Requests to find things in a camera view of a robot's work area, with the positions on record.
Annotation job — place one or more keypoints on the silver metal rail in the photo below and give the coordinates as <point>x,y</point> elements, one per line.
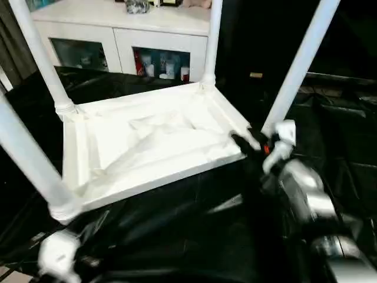
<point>347,76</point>

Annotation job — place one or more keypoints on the white plastic table top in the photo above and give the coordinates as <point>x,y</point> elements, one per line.
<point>153,135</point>

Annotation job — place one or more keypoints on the pink plush toy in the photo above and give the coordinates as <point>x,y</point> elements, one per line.
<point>199,3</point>

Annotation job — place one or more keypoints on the white cabinet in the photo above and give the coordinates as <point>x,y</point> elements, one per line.
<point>118,29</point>

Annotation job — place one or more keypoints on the grey curtain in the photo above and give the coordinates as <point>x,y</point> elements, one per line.
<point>15,53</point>

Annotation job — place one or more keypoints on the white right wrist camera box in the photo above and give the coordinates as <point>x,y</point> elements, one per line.
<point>281,141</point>

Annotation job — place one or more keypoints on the black mat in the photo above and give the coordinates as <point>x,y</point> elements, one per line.
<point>177,236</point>

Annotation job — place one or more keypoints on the red bottle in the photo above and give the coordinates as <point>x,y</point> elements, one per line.
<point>138,62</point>

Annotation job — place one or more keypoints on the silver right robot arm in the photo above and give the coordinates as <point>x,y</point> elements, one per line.
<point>306,194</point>

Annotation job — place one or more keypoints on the gold label plate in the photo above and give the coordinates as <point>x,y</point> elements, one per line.
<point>255,75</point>

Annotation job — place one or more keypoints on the white plastic table leg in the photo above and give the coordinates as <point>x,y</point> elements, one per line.
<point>29,159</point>
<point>212,41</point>
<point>300,65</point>
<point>44,59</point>

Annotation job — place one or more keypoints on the white bottle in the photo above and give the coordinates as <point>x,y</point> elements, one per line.
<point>185,73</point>

